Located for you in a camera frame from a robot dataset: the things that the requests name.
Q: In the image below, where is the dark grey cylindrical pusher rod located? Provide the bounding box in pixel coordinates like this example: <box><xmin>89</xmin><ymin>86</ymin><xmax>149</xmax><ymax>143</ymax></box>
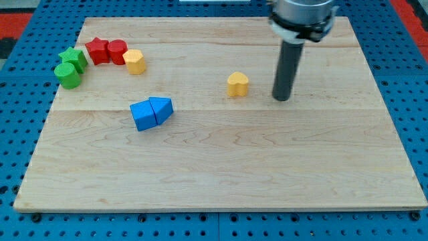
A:
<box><xmin>272</xmin><ymin>41</ymin><xmax>304</xmax><ymax>101</ymax></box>

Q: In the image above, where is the yellow heart block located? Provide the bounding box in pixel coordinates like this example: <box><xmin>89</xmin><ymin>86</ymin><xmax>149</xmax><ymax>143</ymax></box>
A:
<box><xmin>227</xmin><ymin>72</ymin><xmax>249</xmax><ymax>97</ymax></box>

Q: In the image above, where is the yellow hexagon block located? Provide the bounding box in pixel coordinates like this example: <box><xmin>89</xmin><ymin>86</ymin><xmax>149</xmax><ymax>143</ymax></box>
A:
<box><xmin>122</xmin><ymin>49</ymin><xmax>146</xmax><ymax>75</ymax></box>

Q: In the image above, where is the light wooden board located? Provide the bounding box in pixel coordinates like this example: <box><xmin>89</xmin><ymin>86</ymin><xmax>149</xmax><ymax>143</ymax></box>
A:
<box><xmin>13</xmin><ymin>17</ymin><xmax>427</xmax><ymax>213</ymax></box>

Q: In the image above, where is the blue triangular prism block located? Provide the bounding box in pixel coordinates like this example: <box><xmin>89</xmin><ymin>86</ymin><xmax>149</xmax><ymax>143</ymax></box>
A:
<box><xmin>148</xmin><ymin>96</ymin><xmax>174</xmax><ymax>125</ymax></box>

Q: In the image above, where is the blue cube block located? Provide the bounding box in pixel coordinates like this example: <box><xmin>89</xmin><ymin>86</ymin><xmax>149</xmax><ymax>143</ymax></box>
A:
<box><xmin>130</xmin><ymin>100</ymin><xmax>157</xmax><ymax>131</ymax></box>

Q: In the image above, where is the red cylinder block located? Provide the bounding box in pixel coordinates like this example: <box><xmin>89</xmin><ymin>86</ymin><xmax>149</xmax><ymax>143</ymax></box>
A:
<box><xmin>108</xmin><ymin>39</ymin><xmax>128</xmax><ymax>65</ymax></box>

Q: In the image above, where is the red star block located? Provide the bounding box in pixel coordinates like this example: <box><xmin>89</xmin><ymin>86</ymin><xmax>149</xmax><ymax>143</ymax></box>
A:
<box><xmin>85</xmin><ymin>37</ymin><xmax>110</xmax><ymax>65</ymax></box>

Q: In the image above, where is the green star block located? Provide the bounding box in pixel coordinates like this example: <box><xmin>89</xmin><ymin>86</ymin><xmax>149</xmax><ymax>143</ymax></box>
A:
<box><xmin>58</xmin><ymin>47</ymin><xmax>88</xmax><ymax>74</ymax></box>

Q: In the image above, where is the green cylinder block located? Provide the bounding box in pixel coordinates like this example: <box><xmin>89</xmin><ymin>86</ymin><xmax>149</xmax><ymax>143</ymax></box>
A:
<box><xmin>54</xmin><ymin>62</ymin><xmax>82</xmax><ymax>89</ymax></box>

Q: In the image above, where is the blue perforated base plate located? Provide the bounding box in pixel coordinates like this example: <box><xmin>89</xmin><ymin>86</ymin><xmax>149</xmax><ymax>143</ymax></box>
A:
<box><xmin>1</xmin><ymin>0</ymin><xmax>427</xmax><ymax>240</ymax></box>

